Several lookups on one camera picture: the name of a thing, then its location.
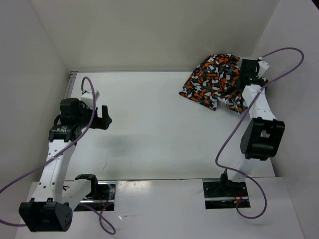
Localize orange camouflage shorts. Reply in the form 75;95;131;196
179;53;247;114

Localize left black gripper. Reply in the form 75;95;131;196
76;101;112;130

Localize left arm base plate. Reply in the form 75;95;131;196
75;181;116;212

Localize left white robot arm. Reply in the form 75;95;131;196
18;98;112;232

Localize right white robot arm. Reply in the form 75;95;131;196
218;59;285;196

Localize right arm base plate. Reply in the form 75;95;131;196
203;179;250;210

